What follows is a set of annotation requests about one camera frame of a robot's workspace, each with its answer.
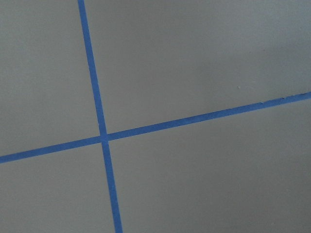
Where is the blue tape strip crosswise left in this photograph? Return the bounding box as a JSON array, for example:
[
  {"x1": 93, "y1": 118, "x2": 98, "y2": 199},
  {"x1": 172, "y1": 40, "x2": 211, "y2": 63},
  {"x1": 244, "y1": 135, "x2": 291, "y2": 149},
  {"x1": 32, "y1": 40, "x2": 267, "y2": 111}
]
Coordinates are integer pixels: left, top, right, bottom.
[{"x1": 0, "y1": 92, "x2": 311, "y2": 164}]

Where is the blue tape strip lengthwise left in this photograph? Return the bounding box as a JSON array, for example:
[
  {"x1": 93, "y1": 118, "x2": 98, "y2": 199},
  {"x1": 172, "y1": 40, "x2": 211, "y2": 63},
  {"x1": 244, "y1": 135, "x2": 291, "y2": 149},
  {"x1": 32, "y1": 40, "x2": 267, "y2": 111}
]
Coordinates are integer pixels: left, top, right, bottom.
[{"x1": 78, "y1": 0, "x2": 123, "y2": 233}]

